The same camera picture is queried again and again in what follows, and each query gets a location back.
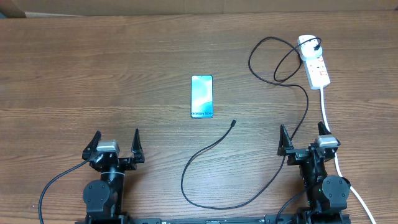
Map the Samsung Galaxy smartphone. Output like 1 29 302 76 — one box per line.
190 75 214 119

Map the white power strip cord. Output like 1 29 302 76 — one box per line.
319 86 377 224

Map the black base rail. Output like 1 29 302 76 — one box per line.
75 215 351 224

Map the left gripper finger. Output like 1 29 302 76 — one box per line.
82 131 101 160
131 128 145 164

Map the white power strip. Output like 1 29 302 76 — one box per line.
303 54 331 90

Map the white USB charger plug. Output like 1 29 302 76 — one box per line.
297 34 323 61

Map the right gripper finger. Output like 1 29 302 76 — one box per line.
277 124 294 156
318 121 331 136

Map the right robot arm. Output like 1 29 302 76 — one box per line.
275 122 351 223

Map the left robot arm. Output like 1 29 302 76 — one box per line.
82 129 145 223

